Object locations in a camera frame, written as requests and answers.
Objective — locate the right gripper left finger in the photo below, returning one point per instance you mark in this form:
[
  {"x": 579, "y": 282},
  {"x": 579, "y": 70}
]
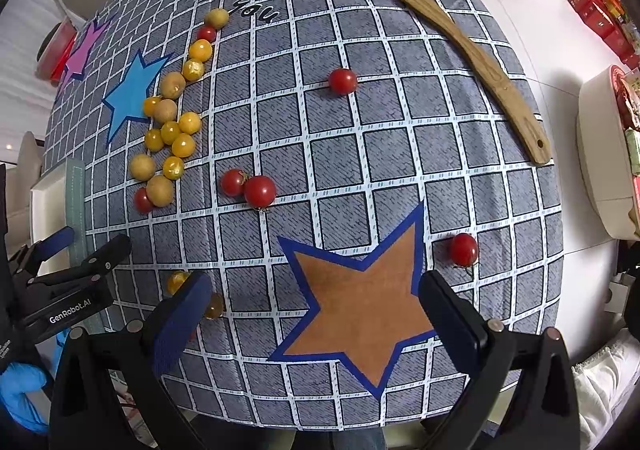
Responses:
[{"x": 175, "y": 319}]

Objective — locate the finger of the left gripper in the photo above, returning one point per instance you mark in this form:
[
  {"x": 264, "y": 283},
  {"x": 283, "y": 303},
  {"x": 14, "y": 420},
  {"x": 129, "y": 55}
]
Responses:
[
  {"x": 45, "y": 249},
  {"x": 100, "y": 263}
]

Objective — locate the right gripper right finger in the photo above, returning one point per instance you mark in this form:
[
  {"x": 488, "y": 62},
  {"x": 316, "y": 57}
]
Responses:
[{"x": 456, "y": 323}]

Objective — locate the brown longan bottom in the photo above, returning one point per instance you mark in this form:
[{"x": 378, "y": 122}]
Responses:
[{"x": 160, "y": 191}]

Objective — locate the brown longan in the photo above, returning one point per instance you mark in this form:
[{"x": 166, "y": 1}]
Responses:
[
  {"x": 172, "y": 85},
  {"x": 165, "y": 110},
  {"x": 160, "y": 191},
  {"x": 142, "y": 167},
  {"x": 216, "y": 18}
]

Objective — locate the red tomato edge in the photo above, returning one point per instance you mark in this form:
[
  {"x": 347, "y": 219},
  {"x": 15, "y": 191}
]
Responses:
[{"x": 463, "y": 250}]

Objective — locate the red tomato pair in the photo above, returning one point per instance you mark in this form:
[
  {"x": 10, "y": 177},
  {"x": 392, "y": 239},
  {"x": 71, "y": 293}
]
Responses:
[
  {"x": 232, "y": 182},
  {"x": 259, "y": 191}
]

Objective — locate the blue gloved left hand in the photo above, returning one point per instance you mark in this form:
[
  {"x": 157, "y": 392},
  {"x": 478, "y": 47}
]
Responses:
[{"x": 16, "y": 382}]

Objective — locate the yellow tomato near front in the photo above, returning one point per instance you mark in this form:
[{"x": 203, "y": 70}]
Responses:
[{"x": 175, "y": 280}]

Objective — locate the dark tomato front edge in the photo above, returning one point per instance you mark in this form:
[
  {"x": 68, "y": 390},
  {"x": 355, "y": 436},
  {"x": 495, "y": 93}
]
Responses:
[{"x": 215, "y": 308}]

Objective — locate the yellow tomato cluster bottom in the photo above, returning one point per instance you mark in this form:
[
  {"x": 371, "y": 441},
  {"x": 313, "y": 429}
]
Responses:
[{"x": 173, "y": 168}]

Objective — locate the yellow tomato cluster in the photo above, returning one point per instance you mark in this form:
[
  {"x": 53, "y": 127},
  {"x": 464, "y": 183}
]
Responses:
[
  {"x": 169, "y": 132},
  {"x": 153, "y": 140},
  {"x": 173, "y": 168},
  {"x": 190, "y": 123},
  {"x": 183, "y": 146}
]

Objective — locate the yellow tomato cluster left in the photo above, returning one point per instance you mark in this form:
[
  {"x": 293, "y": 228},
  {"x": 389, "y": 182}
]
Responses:
[{"x": 153, "y": 140}]

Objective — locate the yellow tomato cluster lower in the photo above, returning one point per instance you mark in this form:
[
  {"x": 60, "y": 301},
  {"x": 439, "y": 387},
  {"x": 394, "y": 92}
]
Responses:
[{"x": 183, "y": 146}]

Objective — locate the yellow tomato cluster centre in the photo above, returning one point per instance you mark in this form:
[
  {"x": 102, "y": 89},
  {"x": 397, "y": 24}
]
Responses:
[{"x": 169, "y": 132}]

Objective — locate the yellow tomato cluster right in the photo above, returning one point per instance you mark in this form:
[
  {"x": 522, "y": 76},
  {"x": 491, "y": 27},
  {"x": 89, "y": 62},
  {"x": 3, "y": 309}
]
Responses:
[{"x": 190, "y": 123}]

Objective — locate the yellow tomato beside star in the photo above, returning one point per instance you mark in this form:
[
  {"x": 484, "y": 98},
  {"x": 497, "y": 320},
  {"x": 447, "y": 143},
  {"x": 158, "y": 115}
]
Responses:
[{"x": 149, "y": 104}]

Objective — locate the red lidded plastic container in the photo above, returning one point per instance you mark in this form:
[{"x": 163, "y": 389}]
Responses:
[{"x": 55, "y": 51}]

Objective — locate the shiny yellow cherry tomato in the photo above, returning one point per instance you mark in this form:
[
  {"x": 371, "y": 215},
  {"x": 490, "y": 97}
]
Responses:
[{"x": 192, "y": 70}]

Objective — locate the long curved wooden stick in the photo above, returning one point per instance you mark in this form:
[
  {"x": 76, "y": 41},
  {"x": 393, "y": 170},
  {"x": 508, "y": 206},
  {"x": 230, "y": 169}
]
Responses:
[{"x": 491, "y": 75}]

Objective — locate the yellow cherry tomato upper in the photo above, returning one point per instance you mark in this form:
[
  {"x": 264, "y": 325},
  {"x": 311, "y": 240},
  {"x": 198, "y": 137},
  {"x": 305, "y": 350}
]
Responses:
[{"x": 201, "y": 50}]

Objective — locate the grey grid star tablecloth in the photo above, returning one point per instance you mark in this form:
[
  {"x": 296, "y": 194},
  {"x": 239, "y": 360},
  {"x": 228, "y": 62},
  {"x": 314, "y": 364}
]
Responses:
[{"x": 419, "y": 131}]

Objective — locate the small red tomato top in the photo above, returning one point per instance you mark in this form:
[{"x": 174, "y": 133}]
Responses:
[{"x": 207, "y": 33}]

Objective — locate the round white gift box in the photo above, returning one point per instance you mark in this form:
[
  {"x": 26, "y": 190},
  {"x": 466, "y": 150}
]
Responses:
[{"x": 604, "y": 157}]

